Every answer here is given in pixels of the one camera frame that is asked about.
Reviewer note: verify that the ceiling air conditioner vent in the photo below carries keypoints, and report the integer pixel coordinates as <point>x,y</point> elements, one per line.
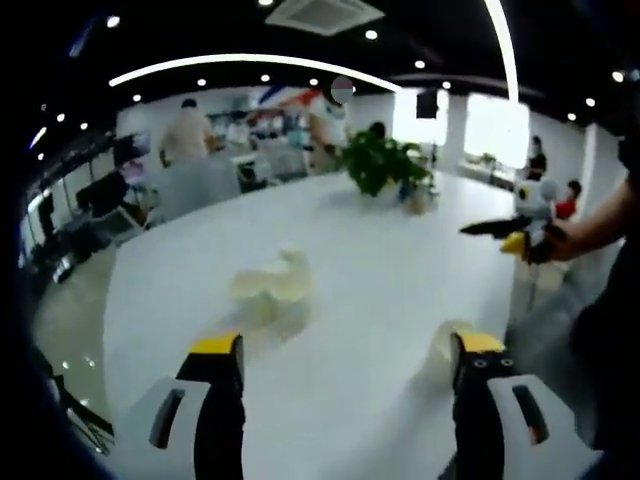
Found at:
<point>325,12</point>

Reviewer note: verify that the curved ceiling light strip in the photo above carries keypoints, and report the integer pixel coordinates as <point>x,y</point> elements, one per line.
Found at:
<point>505,45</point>
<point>250,60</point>

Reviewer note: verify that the small glass jar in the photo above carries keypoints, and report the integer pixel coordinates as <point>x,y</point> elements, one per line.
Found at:
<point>419,202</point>

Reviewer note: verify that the black tripod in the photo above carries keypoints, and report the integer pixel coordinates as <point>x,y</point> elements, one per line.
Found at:
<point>85,420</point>

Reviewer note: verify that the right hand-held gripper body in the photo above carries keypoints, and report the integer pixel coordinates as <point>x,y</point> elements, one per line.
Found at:
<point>537,210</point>

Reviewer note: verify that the pile of white paper cups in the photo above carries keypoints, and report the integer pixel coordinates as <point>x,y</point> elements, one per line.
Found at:
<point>272,290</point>

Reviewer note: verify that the person's right hand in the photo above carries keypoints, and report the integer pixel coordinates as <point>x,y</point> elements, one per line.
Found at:
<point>565,242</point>

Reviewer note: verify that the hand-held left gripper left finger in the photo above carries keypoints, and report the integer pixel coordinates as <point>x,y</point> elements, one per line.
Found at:
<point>220,410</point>

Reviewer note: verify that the potted green plant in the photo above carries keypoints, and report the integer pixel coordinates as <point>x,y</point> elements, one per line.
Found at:
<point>380,160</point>

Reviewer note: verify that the white table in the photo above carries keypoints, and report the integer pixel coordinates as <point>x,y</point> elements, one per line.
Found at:
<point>350,280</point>

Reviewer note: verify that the printed white paper cup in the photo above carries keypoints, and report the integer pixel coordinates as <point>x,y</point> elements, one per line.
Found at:
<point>442,350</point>

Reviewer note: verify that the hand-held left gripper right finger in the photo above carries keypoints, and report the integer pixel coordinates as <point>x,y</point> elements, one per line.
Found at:
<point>475,420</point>

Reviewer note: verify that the person's dark clothing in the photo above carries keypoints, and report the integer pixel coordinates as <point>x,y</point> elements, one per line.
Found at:
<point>615,350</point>

